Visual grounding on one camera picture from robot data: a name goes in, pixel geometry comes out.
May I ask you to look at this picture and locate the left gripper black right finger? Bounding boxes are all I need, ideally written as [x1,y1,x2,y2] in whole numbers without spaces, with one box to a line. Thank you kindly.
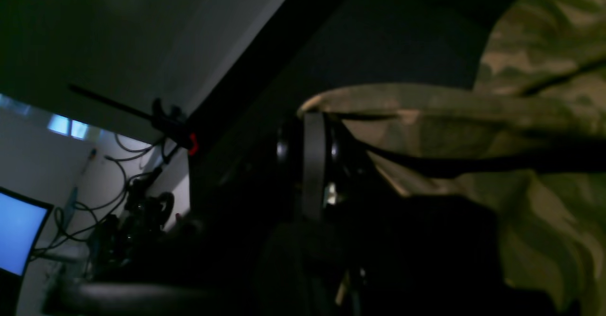
[329,121,502,316]

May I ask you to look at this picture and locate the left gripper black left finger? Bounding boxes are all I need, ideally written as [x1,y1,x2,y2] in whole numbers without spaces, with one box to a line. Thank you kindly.
[189,117,327,316]

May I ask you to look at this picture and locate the camouflage t-shirt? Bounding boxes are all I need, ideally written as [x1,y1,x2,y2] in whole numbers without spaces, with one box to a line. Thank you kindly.
[297,0,606,316]

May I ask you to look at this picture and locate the black bar clamp red tip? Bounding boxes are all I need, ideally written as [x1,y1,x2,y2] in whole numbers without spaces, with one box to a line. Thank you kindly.
[68,84,199,156]

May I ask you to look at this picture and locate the black table cloth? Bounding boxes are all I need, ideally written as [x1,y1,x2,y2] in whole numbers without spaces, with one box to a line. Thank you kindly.
[188,0,514,208]

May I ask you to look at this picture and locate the blue monitor screen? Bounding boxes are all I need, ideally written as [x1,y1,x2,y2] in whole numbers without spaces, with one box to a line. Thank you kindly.
[0,187,53,277]

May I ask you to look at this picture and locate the black tangled cables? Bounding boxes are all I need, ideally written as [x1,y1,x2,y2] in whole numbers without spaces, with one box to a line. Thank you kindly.
[28,134,190,283]

